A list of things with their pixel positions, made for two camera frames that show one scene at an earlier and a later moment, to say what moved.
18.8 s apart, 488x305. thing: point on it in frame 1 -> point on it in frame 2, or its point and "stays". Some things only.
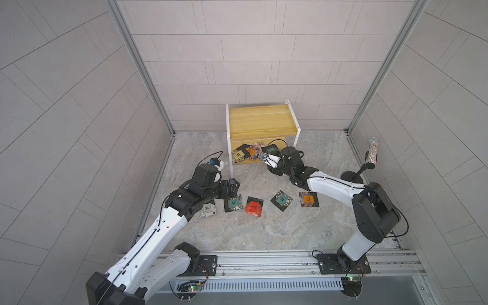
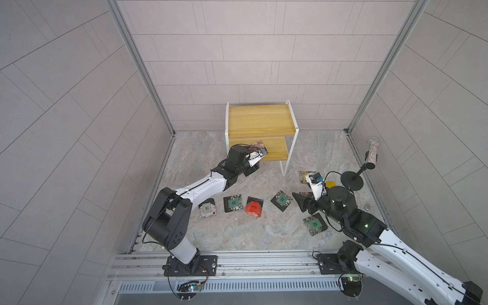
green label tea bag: [281, 200] stays
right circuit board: [352, 286] stays
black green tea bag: [235, 203] stays
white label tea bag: [209, 209] stays
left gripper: [232, 192] -> [251, 169]
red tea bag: [253, 206] stays
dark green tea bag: [271, 149] -> [315, 223]
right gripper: [274, 169] -> [304, 200]
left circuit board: [188, 290] stays
